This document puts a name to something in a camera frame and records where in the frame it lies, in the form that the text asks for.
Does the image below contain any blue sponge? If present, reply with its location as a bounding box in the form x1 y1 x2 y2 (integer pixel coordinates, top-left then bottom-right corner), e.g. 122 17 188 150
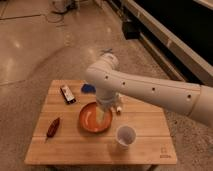
81 84 96 93

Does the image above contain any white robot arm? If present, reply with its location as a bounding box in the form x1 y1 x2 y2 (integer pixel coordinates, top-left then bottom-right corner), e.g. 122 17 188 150
85 53 213 129

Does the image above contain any white plastic cup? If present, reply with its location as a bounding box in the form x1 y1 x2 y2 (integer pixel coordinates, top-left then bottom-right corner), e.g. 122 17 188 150
115 125 136 149

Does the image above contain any black box on floor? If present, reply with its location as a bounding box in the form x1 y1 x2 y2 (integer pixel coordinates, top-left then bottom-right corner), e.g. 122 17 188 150
122 22 140 40

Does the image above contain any red chili pepper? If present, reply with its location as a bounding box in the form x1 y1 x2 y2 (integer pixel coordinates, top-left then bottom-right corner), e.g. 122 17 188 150
46 118 60 140

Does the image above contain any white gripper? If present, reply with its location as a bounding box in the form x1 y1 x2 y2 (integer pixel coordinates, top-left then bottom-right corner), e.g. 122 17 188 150
95 98 117 130

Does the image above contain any white tube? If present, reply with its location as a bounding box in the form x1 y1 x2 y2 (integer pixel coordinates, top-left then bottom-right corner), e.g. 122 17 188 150
115 94 123 114

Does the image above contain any dark candy bar wrapper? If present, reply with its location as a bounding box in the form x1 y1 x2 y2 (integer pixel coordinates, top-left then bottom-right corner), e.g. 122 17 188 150
60 85 76 104

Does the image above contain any white machine base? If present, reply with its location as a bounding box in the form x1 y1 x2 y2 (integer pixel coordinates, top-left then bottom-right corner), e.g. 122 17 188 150
49 0 80 14

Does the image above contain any long metal rail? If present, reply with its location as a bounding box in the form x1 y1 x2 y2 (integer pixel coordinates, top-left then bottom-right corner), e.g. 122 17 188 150
99 0 213 84

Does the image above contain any black floor cable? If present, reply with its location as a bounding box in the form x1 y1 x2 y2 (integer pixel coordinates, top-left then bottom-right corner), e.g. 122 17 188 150
44 9 68 28

